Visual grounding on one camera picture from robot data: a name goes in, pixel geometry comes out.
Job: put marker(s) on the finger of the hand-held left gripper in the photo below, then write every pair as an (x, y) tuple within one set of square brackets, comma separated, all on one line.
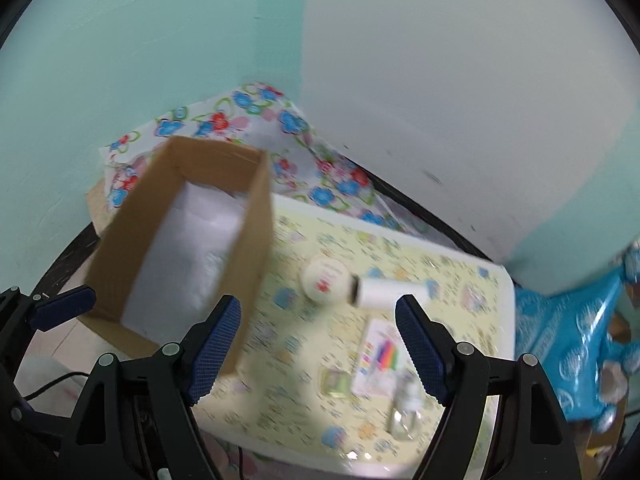
[(65, 306)]

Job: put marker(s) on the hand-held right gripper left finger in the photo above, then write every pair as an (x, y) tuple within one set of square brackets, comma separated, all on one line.
[(220, 342)]

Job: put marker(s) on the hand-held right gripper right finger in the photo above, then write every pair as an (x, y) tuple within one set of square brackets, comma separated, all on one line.
[(420, 352)]

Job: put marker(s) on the white cylinder bottle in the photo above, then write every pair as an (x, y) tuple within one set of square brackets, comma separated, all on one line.
[(390, 292)]

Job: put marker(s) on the brown cardboard box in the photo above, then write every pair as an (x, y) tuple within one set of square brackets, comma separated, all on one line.
[(255, 240)]

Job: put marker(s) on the round white jar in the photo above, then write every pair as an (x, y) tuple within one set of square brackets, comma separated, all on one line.
[(325, 277)]

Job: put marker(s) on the colour marker packet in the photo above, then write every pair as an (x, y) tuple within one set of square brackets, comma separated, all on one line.
[(380, 355)]

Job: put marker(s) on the clear spray bottle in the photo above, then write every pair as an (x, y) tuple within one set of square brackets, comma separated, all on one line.
[(402, 415)]

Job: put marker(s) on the cartoon print small table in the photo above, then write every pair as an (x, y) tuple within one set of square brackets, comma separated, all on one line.
[(300, 360)]

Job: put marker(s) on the small green square box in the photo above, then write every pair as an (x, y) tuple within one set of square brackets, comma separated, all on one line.
[(336, 382)]

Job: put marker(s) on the white padding sheet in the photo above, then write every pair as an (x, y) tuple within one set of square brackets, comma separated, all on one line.
[(185, 260)]

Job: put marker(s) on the black curved rim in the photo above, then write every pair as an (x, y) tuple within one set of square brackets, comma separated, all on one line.
[(465, 242)]

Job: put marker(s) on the blue patterned bag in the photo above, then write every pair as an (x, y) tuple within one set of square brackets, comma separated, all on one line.
[(565, 340)]

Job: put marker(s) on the floral print cloth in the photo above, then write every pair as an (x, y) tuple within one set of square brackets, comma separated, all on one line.
[(220, 125)]

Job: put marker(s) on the white board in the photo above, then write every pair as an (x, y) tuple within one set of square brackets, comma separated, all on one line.
[(450, 85)]

